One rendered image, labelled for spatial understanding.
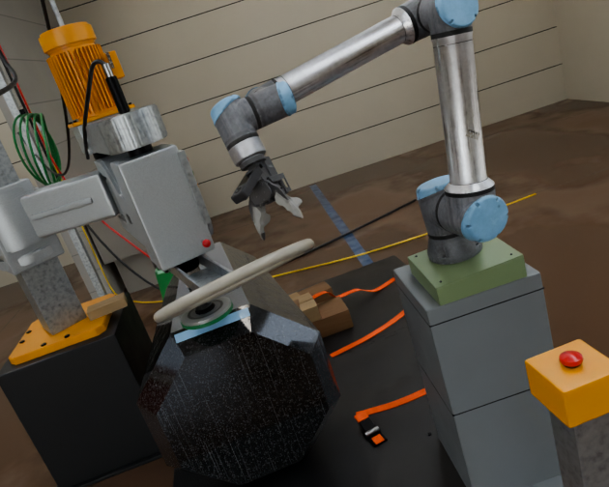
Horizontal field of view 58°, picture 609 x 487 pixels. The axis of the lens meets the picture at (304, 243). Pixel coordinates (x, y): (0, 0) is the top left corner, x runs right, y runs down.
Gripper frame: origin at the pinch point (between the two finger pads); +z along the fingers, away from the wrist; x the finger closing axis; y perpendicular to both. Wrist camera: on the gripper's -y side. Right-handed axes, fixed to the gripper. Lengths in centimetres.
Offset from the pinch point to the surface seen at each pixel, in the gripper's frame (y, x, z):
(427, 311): 48, 1, 42
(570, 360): -11, -55, 46
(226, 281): -18.8, 6.3, 5.6
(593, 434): -10, -53, 61
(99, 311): 45, 174, -14
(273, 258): -8.2, -0.6, 5.5
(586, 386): -14, -57, 50
